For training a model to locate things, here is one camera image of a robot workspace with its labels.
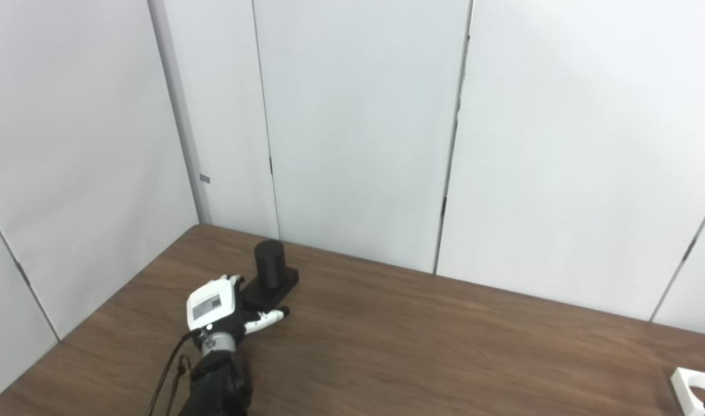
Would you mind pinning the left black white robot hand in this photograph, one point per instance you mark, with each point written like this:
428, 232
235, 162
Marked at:
211, 306

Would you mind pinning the white square piece with hole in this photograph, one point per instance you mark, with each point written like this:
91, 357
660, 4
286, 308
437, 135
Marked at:
685, 387

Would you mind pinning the black peg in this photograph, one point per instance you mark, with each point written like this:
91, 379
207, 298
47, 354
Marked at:
270, 263

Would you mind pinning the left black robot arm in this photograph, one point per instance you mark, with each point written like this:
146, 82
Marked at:
219, 387

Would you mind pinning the grey wall corner post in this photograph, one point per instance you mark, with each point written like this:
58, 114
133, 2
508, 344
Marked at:
179, 115

